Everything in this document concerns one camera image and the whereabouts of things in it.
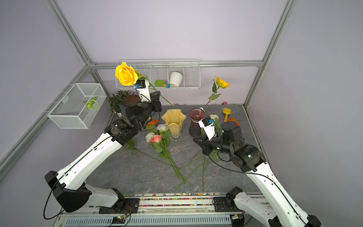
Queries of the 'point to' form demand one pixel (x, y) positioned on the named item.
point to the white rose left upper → (162, 127)
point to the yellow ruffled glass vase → (174, 119)
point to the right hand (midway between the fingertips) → (195, 138)
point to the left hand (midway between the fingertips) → (160, 92)
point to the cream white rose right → (213, 116)
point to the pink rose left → (157, 138)
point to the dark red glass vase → (196, 114)
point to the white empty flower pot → (175, 79)
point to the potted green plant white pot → (115, 101)
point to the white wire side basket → (79, 107)
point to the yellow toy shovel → (227, 111)
